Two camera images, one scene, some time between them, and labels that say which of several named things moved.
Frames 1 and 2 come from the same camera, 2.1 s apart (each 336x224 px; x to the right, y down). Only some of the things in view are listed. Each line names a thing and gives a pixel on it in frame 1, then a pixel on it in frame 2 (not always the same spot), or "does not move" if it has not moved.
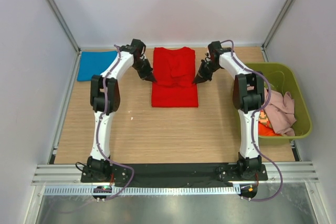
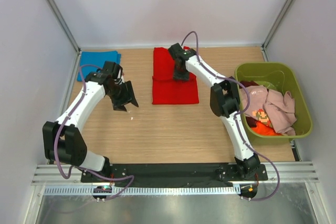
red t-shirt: [174, 71] does not move
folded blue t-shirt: [93, 63] does not move
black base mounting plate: [176, 175] does not move
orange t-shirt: [266, 130] does not move
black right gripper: [199, 78] -> [185, 77]
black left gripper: [146, 75] -> [126, 97]
